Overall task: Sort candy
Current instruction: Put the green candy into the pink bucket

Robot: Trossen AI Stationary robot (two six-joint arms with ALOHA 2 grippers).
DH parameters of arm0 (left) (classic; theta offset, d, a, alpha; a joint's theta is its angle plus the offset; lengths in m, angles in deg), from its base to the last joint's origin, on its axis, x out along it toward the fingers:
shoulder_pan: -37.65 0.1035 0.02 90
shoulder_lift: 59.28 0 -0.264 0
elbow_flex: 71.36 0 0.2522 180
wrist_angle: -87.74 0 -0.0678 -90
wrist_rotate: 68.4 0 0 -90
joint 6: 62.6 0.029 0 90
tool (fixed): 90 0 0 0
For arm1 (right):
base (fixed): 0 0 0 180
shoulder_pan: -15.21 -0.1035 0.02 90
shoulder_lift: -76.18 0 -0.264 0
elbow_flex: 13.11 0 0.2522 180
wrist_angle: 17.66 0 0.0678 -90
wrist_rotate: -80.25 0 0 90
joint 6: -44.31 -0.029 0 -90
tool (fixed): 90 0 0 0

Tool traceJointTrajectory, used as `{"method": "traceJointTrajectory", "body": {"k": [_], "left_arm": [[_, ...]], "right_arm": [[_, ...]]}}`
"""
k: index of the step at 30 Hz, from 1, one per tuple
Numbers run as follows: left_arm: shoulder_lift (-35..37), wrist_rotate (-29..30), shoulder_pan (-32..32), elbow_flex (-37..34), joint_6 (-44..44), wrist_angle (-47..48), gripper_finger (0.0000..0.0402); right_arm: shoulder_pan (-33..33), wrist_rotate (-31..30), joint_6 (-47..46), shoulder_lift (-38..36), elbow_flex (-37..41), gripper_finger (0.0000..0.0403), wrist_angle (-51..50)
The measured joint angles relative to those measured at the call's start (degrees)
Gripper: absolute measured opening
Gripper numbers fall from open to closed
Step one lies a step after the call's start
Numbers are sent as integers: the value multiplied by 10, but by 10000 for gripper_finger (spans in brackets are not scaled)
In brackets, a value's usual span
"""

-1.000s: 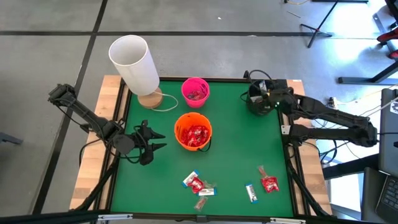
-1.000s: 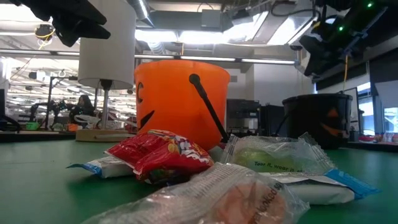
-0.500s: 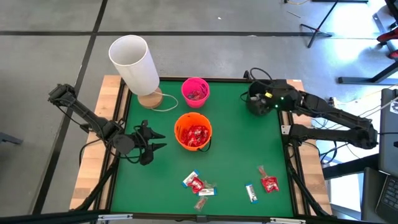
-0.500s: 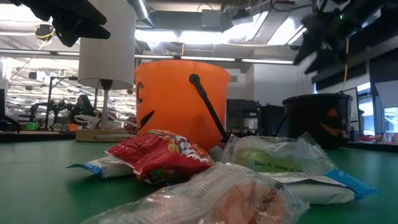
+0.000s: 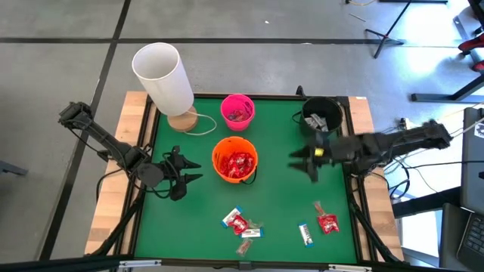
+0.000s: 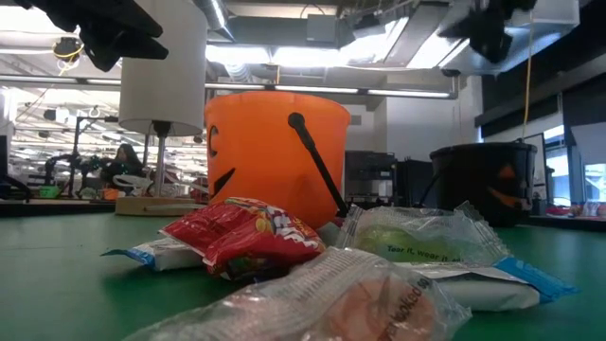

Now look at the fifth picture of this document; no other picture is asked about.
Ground silver frame bracket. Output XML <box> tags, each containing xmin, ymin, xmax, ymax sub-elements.
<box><xmin>117</xmin><ymin>258</ymin><xmax>163</xmax><ymax>270</ymax></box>
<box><xmin>327</xmin><ymin>264</ymin><xmax>374</xmax><ymax>272</ymax></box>

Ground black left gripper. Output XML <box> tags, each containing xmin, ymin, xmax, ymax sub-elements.
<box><xmin>161</xmin><ymin>144</ymin><xmax>205</xmax><ymax>202</ymax></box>

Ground white shade wooden base lamp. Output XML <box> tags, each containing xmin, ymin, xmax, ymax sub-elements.
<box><xmin>131</xmin><ymin>42</ymin><xmax>200</xmax><ymax>134</ymax></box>

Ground black aluminium table frame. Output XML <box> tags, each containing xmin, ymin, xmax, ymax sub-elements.
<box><xmin>0</xmin><ymin>92</ymin><xmax>455</xmax><ymax>272</ymax></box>

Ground black desk leg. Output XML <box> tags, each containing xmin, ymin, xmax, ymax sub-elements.
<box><xmin>411</xmin><ymin>73</ymin><xmax>484</xmax><ymax>104</ymax></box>

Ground open laptop with keyboard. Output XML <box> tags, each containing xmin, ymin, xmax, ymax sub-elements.
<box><xmin>455</xmin><ymin>211</ymin><xmax>484</xmax><ymax>271</ymax></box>

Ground green table mat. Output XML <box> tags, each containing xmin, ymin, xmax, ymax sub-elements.
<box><xmin>134</xmin><ymin>97</ymin><xmax>358</xmax><ymax>264</ymax></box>

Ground orange pumpkin face bucket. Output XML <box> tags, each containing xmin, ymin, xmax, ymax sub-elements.
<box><xmin>211</xmin><ymin>135</ymin><xmax>260</xmax><ymax>187</ymax></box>

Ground black floor stand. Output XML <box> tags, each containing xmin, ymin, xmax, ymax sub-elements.
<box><xmin>364</xmin><ymin>0</ymin><xmax>408</xmax><ymax>60</ymax></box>

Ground pink pumpkin face bucket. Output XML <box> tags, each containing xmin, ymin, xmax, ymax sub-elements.
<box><xmin>220</xmin><ymin>93</ymin><xmax>256</xmax><ymax>132</ymax></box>

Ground white lamp cable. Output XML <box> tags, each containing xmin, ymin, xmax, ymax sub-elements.
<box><xmin>184</xmin><ymin>111</ymin><xmax>218</xmax><ymax>138</ymax></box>

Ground grey closed laptop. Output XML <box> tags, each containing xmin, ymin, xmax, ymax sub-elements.
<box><xmin>460</xmin><ymin>107</ymin><xmax>484</xmax><ymax>216</ymax></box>

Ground grey furniture leg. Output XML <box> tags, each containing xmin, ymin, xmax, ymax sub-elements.
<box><xmin>0</xmin><ymin>159</ymin><xmax>29</xmax><ymax>178</ymax></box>

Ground black pumpkin face bucket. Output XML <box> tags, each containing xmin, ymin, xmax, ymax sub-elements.
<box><xmin>291</xmin><ymin>96</ymin><xmax>344</xmax><ymax>138</ymax></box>

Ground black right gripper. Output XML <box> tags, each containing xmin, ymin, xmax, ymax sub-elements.
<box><xmin>287</xmin><ymin>131</ymin><xmax>343</xmax><ymax>184</ymax></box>

